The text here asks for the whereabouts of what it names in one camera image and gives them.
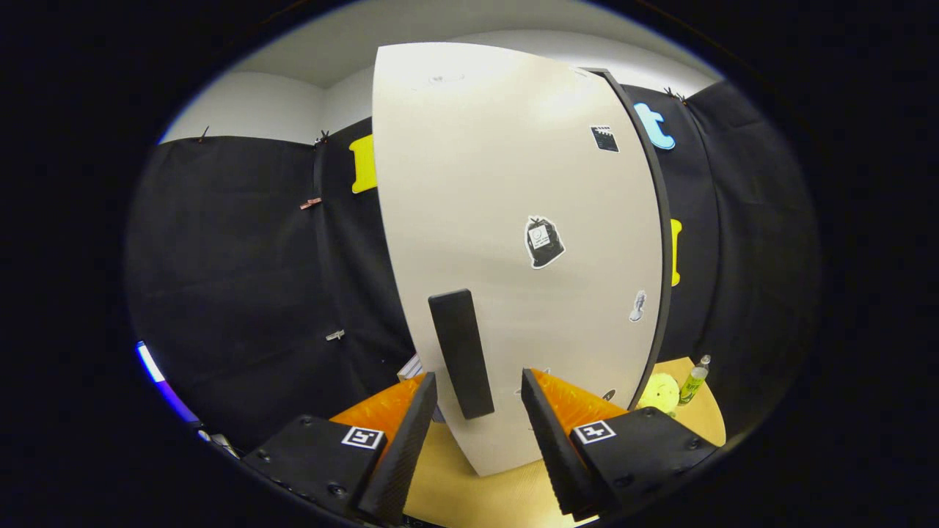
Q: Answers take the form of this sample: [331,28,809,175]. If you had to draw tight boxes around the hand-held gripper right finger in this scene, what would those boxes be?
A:
[521,368,720,521]

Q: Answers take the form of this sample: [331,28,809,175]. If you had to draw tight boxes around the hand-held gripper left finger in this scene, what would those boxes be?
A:
[242,371,439,525]

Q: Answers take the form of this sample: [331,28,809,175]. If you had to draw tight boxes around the black door handle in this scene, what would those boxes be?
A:
[428,288,496,420]

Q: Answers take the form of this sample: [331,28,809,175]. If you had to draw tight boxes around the dark grey shoe cabinet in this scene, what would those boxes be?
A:
[587,67,673,411]

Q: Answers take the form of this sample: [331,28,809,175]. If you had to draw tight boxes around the beige shoe cabinet door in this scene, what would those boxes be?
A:
[372,42,665,477]

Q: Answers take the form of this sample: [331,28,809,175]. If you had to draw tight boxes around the yellow round object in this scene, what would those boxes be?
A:
[637,373,682,411]

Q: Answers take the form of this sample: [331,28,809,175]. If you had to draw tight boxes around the green drink bottle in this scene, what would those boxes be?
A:
[679,355,712,406]

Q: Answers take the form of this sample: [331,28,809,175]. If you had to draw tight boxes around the black backdrop cloth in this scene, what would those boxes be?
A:
[125,77,819,455]

